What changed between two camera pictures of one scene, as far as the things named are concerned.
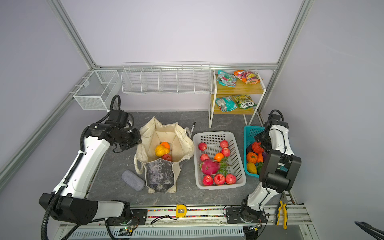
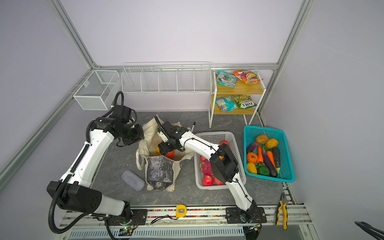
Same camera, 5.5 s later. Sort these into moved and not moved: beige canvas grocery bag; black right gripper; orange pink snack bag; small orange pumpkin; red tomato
Moved: red tomato; black right gripper
Not moved: beige canvas grocery bag; small orange pumpkin; orange pink snack bag
